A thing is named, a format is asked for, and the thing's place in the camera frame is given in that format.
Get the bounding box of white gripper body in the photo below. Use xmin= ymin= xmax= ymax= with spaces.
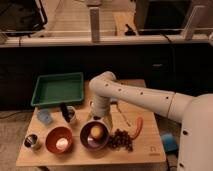
xmin=91 ymin=96 xmax=110 ymax=117

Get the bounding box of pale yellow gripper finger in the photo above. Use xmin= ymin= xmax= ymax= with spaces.
xmin=103 ymin=114 xmax=113 ymax=131

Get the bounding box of yellow red apple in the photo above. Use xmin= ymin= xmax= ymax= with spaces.
xmin=90 ymin=125 xmax=103 ymax=139

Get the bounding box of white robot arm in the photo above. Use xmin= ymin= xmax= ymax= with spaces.
xmin=89 ymin=71 xmax=213 ymax=171

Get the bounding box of purple bowl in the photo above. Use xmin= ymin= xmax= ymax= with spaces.
xmin=80 ymin=121 xmax=109 ymax=151

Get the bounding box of orange bowl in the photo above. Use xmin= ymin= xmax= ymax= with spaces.
xmin=45 ymin=127 xmax=73 ymax=154

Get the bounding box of thin metal spoon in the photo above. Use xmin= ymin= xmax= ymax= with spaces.
xmin=116 ymin=103 xmax=131 ymax=127

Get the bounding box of bunch of dark grapes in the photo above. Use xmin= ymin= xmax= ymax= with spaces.
xmin=108 ymin=129 xmax=133 ymax=152

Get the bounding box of white cup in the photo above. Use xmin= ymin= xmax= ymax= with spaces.
xmin=67 ymin=106 xmax=76 ymax=124

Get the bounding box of green plastic tray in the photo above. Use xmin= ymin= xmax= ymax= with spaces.
xmin=31 ymin=72 xmax=84 ymax=108

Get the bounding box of small blue cup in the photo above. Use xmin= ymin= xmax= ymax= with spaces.
xmin=37 ymin=109 xmax=52 ymax=125

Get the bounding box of blue box on floor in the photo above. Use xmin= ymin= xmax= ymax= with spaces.
xmin=161 ymin=133 xmax=179 ymax=153

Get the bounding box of black monitor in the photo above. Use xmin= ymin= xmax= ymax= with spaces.
xmin=134 ymin=0 xmax=191 ymax=35

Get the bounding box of black chair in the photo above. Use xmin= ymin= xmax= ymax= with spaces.
xmin=0 ymin=0 xmax=48 ymax=37

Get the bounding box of white vertical post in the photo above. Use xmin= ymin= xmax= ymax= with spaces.
xmin=89 ymin=7 xmax=100 ymax=43

